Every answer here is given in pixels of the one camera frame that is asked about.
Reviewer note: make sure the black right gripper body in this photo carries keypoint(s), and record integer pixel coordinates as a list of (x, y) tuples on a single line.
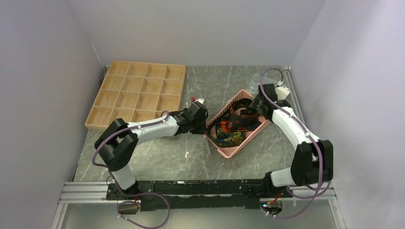
[(255, 102)]

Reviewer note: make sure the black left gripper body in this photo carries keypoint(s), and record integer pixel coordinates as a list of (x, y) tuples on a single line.
[(199, 127)]

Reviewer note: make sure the pink perforated plastic basket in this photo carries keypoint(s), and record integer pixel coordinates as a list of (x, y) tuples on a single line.
[(230, 152)]

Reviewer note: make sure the black tie orange flowers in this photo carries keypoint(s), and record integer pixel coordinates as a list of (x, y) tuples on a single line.
[(239, 116)]

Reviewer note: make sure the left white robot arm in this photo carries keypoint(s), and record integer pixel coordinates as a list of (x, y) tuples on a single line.
[(116, 145)]

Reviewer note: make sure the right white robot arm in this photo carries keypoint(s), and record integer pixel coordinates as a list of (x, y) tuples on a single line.
[(313, 158)]

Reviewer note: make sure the clear plastic organizer box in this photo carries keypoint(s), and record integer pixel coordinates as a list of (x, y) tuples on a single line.
[(254, 84)]

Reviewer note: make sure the wooden compartment tray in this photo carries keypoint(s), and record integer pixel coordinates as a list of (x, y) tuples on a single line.
[(135, 92)]

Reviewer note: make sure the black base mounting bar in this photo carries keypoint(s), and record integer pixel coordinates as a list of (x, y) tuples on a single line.
[(188, 194)]

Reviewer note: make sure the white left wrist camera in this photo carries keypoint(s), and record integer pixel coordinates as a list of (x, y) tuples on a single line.
[(200, 100)]

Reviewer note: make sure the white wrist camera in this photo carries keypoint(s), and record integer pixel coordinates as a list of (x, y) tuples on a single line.
[(282, 92), (200, 100)]

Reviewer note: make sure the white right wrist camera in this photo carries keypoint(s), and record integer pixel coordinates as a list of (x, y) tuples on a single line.
[(282, 92)]

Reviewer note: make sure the aluminium frame rail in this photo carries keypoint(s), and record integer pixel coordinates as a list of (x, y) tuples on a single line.
[(98, 192)]

